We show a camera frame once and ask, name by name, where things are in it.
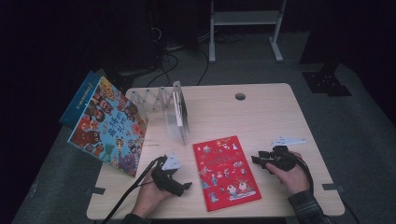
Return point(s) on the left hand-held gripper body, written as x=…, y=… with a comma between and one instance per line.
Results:
x=165, y=180

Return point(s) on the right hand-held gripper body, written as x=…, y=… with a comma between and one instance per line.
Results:
x=281, y=158

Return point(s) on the light blue animals picture book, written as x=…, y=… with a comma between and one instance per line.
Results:
x=112, y=133

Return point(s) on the white caterpillar board book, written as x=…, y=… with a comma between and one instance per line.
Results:
x=178, y=109

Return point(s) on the white expandable book rack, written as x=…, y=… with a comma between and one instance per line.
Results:
x=149, y=102

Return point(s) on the dark blue monster picture book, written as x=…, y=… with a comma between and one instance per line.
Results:
x=79, y=99

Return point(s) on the person's left hand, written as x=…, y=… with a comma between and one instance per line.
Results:
x=149, y=199

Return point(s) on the person's right hand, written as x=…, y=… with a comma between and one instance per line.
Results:
x=294, y=180

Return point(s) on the red picture book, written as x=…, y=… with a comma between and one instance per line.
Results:
x=227, y=174

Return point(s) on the grey tape strip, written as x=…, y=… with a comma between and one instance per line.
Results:
x=333, y=187
x=95, y=190

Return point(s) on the black stand base plate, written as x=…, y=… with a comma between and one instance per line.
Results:
x=120, y=81
x=327, y=82

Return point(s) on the white metal stand frame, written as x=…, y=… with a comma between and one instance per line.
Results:
x=246, y=18

